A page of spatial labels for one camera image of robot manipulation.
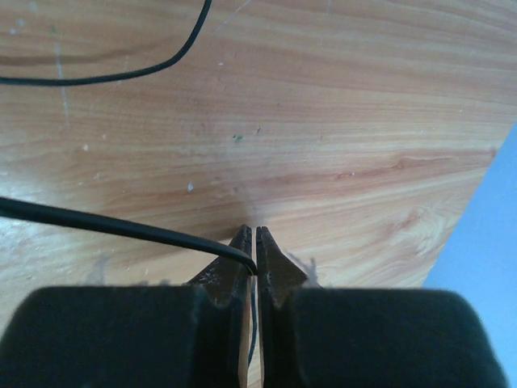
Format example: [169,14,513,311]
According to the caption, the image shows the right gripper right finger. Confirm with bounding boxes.
[256,227,508,387]

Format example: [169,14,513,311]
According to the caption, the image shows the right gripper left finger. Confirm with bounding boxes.
[0,224,254,388]

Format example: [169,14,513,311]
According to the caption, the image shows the black wire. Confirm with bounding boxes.
[0,0,259,373]

